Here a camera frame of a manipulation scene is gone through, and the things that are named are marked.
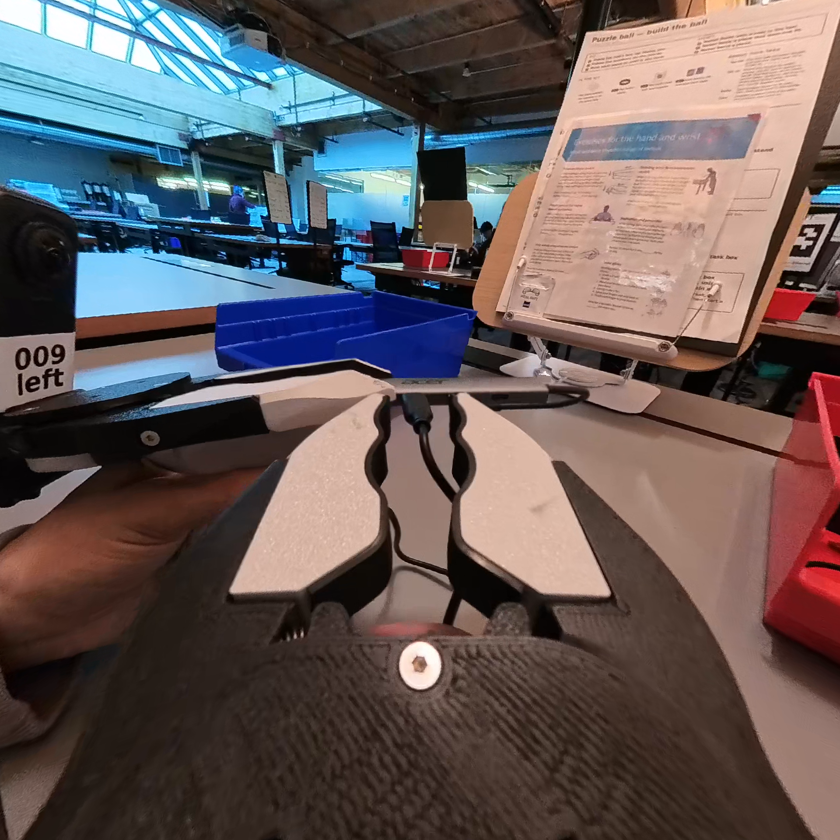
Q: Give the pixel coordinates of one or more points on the red storage bin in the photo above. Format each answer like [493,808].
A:
[791,305]
[420,257]

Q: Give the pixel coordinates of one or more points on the long grey USB hub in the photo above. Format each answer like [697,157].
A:
[472,386]

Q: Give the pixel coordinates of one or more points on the document stand with instruction sheets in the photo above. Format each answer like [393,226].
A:
[656,197]

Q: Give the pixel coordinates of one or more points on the blue plastic bin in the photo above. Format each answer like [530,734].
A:
[341,334]

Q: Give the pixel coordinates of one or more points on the small wooden document stand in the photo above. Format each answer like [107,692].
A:
[446,223]

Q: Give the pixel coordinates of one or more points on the black standing board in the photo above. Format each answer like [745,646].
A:
[441,174]

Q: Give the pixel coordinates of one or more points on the black office chair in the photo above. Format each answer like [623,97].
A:
[384,243]

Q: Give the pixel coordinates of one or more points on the red plastic bin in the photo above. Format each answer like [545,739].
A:
[807,512]

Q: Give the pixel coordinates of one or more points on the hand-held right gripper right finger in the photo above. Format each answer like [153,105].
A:
[525,518]

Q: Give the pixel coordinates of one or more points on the person's left hand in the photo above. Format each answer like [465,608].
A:
[98,558]

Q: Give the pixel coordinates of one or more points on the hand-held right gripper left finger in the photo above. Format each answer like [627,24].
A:
[315,512]

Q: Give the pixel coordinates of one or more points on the grey desk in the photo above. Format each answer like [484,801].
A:
[689,525]

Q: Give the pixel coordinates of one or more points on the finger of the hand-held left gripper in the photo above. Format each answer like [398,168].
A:
[315,369]
[315,407]

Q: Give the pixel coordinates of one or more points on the black framed marker sign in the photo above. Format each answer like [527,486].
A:
[814,243]

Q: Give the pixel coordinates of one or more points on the ceiling projector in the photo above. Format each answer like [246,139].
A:
[249,46]

